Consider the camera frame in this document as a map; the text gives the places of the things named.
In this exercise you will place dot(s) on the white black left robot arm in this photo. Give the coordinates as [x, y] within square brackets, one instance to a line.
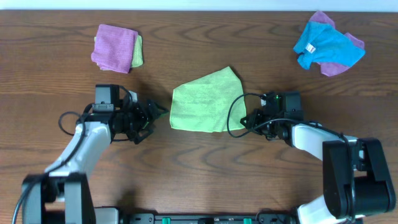
[61, 194]

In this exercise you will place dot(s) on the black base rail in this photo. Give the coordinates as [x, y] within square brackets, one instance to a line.
[205, 218]

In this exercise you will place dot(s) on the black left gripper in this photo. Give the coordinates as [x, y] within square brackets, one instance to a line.
[145, 119]

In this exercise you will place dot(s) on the folded purple cloth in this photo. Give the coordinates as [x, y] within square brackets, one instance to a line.
[114, 48]

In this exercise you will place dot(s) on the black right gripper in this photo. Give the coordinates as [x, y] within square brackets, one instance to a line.
[255, 117]

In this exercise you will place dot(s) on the blue cloth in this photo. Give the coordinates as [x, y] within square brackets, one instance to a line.
[321, 43]

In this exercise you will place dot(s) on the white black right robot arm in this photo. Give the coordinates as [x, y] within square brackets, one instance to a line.
[356, 178]

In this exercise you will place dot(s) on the crumpled purple cloth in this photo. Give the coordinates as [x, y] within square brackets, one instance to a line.
[327, 68]

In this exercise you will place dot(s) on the yellow-green cloth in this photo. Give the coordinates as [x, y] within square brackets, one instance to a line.
[209, 104]

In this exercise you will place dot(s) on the folded light green cloth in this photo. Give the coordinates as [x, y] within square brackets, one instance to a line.
[137, 57]

